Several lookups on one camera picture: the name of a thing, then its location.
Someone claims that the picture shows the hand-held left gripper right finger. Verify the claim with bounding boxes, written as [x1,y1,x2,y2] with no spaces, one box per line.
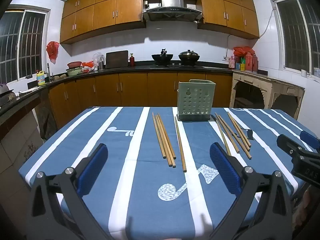
[209,142,293,240]

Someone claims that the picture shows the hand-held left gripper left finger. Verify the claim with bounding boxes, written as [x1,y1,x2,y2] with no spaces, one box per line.
[27,144,110,240]

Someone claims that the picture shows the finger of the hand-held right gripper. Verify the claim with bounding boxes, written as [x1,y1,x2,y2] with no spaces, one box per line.
[299,131,320,152]
[276,134,305,154]

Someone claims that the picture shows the green perforated chopstick holder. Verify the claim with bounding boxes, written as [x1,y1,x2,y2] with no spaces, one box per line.
[176,79,217,122]

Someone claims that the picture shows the person's right hand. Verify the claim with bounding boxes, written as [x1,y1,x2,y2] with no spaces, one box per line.
[294,184,320,233]

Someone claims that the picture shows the blue white striped tablecloth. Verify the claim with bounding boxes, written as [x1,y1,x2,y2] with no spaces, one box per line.
[19,106,320,240]

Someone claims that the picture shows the beige carved side table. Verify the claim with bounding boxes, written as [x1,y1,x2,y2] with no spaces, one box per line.
[229,70,305,120]

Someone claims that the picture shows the dark mesh bag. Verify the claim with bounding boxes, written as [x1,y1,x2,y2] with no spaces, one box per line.
[35,97,58,140]

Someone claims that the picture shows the red oil bottles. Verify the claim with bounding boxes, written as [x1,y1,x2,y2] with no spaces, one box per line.
[245,52,258,72]

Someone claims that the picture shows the orange wooden base cabinets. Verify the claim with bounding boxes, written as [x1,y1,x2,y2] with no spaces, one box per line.
[47,72,233,130]

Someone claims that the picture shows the white rag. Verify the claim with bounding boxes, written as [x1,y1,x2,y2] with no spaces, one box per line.
[19,87,39,96]

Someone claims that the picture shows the red and white plastic bag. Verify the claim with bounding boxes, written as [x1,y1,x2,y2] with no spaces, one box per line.
[82,62,98,73]

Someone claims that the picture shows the red plastic bag over bottles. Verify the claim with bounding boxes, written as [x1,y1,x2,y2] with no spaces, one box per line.
[233,46,255,58]

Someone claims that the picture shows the yellow detergent bottle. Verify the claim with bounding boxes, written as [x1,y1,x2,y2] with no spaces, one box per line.
[36,70,46,86]

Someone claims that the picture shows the black kitchen countertop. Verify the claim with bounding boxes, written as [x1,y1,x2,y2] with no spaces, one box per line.
[0,61,269,128]

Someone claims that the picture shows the dark wooden cutting board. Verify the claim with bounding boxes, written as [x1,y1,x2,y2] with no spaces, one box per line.
[105,50,129,69]

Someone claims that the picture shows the black gas stove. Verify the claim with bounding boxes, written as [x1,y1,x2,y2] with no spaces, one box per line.
[150,64,204,68]

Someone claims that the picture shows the grey metal pot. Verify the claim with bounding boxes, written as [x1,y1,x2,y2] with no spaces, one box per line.
[0,84,15,105]

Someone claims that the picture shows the black pot with steel lid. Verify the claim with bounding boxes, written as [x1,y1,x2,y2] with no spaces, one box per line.
[178,50,201,66]

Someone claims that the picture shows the black wok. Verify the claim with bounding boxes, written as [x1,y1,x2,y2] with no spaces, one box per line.
[151,49,174,66]

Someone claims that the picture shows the barred window with white frame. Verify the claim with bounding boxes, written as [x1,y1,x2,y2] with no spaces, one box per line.
[271,0,320,77]

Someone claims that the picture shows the grey wall hose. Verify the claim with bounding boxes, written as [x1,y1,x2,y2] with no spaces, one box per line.
[224,34,237,61]

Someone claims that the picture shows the white wall cable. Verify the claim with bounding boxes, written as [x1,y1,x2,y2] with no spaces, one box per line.
[259,9,275,38]

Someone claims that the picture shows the red plastic bag on wall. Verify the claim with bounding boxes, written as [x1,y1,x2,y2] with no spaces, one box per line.
[46,41,60,64]

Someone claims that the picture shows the barred window with grey frame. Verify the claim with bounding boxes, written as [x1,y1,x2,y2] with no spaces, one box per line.
[0,9,50,84]

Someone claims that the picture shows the orange wooden wall cabinets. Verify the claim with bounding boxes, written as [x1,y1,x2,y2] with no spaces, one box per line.
[60,0,260,44]

